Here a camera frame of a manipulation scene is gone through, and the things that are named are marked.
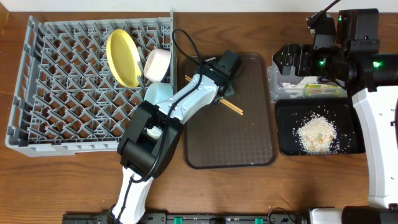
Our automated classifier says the black waste tray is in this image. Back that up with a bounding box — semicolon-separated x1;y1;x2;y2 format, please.
275;98;365;156

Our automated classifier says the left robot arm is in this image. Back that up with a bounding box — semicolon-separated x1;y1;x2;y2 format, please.
109;60;241;223

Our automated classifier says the clear plastic waste bin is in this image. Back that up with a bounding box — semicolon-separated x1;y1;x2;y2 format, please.
267;52;347;103

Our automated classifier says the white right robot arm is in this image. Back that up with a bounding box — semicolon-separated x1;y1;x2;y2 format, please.
272;8;397;223

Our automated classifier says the pink white bowl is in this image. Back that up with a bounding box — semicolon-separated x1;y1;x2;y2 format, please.
144;49;172;82

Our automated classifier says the brown serving tray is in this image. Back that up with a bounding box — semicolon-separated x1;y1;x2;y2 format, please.
183;53;278;169

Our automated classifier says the white paper napkin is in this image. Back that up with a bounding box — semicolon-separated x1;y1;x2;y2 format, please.
279;76;317;90

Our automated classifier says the small white cup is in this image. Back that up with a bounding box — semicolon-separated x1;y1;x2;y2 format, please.
147;126;162;140

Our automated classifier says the yellow round plate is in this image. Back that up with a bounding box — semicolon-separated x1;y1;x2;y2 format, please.
106;29;142;88

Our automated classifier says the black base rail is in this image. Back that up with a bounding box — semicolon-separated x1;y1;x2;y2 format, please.
62;213;310;224

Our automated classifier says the grey dishwasher rack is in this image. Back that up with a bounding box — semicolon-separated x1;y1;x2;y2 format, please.
5;16;175;157

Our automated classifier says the yellow orange snack wrapper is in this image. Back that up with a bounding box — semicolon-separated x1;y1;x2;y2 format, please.
303;83;344;97

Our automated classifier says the rice food scraps pile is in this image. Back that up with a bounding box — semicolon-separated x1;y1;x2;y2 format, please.
292;113;341;154

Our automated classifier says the wooden chopstick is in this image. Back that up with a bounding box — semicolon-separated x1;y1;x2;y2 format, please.
185;75;244;114
185;77;243;116

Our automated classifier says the light blue bowl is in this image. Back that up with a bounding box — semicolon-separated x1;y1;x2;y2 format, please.
144;82;174;105

